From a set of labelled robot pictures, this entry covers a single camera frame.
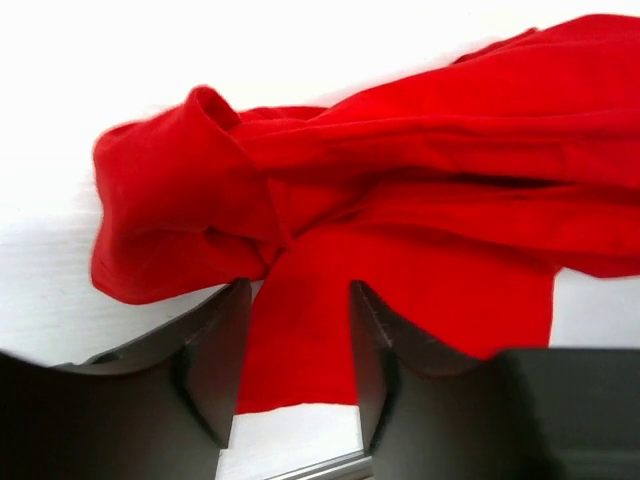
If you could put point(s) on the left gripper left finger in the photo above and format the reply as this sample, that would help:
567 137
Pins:
160 406

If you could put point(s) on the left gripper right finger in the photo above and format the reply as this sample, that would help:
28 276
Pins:
429 411

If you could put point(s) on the red t shirt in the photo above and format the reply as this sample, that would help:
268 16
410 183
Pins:
457 194

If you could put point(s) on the aluminium table rail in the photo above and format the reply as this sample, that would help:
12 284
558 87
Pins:
352 466

